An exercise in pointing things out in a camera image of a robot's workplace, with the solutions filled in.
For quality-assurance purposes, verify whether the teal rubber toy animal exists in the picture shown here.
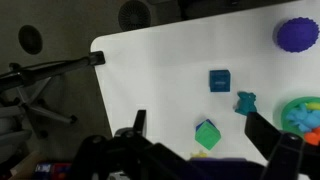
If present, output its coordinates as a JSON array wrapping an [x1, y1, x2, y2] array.
[[235, 92, 257, 116]]

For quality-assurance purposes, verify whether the blue block under green cube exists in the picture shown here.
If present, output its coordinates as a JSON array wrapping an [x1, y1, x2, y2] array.
[[196, 119, 215, 131]]

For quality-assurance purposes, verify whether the dark blue cube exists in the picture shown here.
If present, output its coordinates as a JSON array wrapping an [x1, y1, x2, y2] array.
[[209, 70, 231, 92]]

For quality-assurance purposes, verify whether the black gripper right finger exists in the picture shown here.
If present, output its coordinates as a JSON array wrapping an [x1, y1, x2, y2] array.
[[244, 112, 282, 161]]

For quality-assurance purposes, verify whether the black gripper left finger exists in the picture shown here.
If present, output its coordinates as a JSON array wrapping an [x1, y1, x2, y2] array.
[[133, 110, 147, 136]]

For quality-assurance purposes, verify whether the green cube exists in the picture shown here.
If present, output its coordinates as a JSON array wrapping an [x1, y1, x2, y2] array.
[[195, 122, 221, 150]]

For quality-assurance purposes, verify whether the yellow star toy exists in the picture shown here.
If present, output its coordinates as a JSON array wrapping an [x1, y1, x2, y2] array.
[[190, 151, 208, 158]]

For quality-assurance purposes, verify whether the office chair base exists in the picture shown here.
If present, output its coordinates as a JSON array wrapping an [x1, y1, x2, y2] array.
[[0, 77, 78, 124]]

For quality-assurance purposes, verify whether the purple ridged ball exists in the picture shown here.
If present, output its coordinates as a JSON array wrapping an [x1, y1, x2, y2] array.
[[275, 17, 320, 53]]

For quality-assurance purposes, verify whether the green bowl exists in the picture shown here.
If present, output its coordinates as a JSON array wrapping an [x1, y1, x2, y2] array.
[[281, 97, 320, 136]]

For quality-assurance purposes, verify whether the round black fan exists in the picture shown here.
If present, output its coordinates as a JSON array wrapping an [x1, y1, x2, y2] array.
[[118, 0, 151, 31]]

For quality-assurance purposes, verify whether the orange rubber toy figure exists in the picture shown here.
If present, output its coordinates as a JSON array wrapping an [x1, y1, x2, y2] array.
[[304, 127, 320, 146]]

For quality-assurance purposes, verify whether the round dark floor disc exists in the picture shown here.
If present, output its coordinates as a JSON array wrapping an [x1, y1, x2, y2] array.
[[18, 25, 43, 55]]

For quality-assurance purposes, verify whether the light blue rubber toy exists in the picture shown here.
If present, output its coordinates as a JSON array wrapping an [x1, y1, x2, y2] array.
[[286, 103, 320, 133]]

